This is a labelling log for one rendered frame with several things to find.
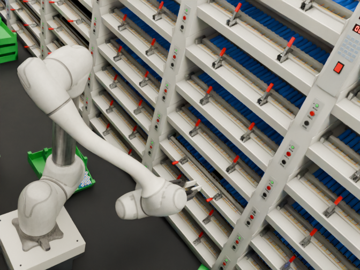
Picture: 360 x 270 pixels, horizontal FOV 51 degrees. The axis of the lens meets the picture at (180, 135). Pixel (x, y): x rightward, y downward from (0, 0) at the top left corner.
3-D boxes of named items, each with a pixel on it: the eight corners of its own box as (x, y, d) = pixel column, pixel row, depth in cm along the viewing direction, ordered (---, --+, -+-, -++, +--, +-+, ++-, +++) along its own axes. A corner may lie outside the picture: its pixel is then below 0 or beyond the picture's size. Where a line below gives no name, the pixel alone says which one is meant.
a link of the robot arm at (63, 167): (35, 196, 178) (61, 167, 195) (66, 210, 176) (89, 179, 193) (32, 51, 130) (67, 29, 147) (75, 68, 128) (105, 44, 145)
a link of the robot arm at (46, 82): (61, 106, 123) (82, 87, 134) (23, 60, 117) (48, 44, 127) (37, 120, 130) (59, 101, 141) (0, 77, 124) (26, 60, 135)
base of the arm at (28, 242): (26, 260, 161) (26, 253, 158) (10, 220, 174) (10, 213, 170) (68, 244, 172) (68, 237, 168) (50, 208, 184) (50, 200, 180)
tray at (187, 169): (234, 229, 178) (237, 219, 171) (159, 147, 208) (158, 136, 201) (264, 205, 186) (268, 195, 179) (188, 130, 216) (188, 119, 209)
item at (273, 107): (285, 138, 142) (293, 113, 131) (185, 55, 172) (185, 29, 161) (320, 113, 150) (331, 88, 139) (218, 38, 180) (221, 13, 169)
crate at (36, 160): (41, 182, 227) (41, 173, 222) (27, 160, 237) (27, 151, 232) (86, 166, 245) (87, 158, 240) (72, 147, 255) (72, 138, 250)
